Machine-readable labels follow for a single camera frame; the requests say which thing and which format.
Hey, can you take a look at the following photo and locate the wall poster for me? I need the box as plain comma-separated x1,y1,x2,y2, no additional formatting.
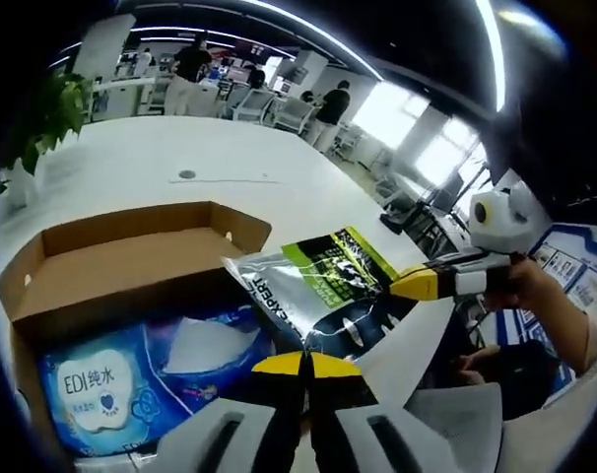
495,224,597,346

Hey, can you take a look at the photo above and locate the brown cardboard shoe box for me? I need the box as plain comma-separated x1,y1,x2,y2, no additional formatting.
0,200,275,473

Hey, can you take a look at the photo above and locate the blue wet wipes pack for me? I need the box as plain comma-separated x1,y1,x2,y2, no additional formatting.
37,319,191,457

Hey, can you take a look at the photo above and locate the potted green plant white pot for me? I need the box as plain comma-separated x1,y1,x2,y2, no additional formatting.
0,73,94,211

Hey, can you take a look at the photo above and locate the silver green foil pouch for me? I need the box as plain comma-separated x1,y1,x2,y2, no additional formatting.
221,225,421,364

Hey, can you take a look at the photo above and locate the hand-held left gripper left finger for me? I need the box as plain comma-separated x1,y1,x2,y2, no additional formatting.
155,350,309,473

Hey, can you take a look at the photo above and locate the person's beige shirt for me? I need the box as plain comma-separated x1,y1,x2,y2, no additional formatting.
499,309,597,473

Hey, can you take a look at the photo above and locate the person's right hand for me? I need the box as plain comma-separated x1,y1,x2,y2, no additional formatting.
483,255,549,312

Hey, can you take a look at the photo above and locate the white office chair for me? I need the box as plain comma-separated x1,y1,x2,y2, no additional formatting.
273,96,315,135
232,88,276,124

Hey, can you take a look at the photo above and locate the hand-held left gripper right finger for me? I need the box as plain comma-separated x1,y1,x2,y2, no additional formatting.
307,352,457,473

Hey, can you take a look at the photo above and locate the grey mesh office chair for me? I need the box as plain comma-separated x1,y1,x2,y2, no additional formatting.
405,381,505,473

